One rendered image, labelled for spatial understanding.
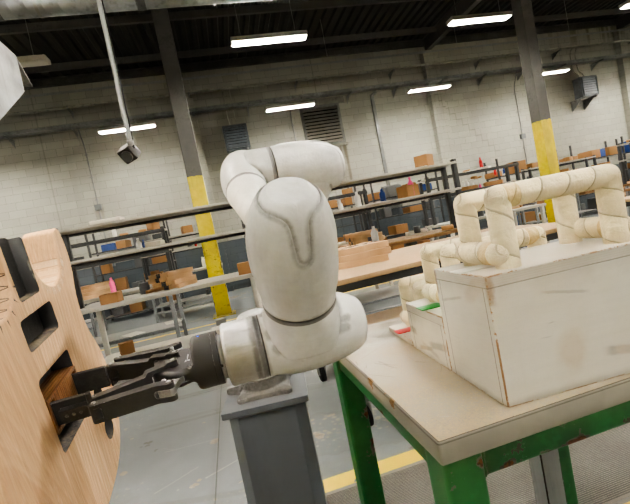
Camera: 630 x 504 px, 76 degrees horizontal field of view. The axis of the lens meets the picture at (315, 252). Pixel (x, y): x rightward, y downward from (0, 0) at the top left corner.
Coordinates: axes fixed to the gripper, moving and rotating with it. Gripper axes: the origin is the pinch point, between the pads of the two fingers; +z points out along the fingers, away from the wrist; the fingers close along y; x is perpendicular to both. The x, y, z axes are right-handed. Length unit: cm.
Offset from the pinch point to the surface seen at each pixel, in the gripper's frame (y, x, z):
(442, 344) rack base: 1, -9, -55
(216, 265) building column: 679, -124, 3
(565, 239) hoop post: -4, 6, -75
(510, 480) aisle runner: 70, -119, -117
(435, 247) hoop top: 12, 5, -62
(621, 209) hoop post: -13, 11, -76
